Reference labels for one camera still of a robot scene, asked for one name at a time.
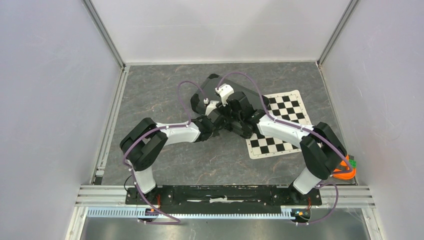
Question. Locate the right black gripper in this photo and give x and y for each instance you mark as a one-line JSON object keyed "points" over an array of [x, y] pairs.
{"points": [[230, 120]]}

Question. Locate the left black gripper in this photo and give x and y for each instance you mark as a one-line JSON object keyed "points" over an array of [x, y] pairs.
{"points": [[216, 132]]}

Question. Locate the black poker set case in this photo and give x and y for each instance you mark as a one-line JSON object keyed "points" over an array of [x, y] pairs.
{"points": [[209, 87]]}

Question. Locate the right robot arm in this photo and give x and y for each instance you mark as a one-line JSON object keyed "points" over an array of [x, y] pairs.
{"points": [[321, 149]]}

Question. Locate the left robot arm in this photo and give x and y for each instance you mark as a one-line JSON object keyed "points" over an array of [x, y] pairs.
{"points": [[143, 144]]}

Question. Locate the black white checkered mat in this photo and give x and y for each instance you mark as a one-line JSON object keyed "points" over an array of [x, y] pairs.
{"points": [[280, 139]]}

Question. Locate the green toy block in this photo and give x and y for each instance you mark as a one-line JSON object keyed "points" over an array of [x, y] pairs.
{"points": [[353, 163]]}

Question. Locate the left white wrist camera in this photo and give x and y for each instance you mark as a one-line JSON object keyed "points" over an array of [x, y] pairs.
{"points": [[210, 105]]}

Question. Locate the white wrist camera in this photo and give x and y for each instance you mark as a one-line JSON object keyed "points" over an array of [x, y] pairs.
{"points": [[224, 91], [210, 105]]}

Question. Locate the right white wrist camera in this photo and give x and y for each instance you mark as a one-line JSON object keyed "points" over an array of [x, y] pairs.
{"points": [[224, 91]]}

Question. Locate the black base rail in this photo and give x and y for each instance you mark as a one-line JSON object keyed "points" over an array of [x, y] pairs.
{"points": [[229, 199]]}

